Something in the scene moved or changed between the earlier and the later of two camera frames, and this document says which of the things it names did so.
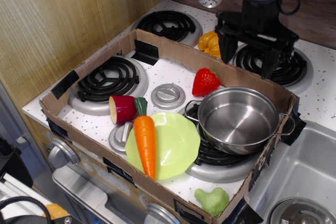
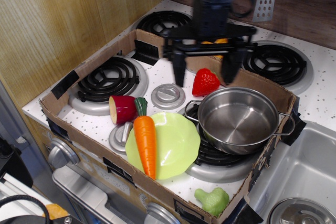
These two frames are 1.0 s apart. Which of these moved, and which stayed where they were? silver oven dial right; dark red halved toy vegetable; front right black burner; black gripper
Moved: black gripper
Stayed: silver oven dial right; dark red halved toy vegetable; front right black burner
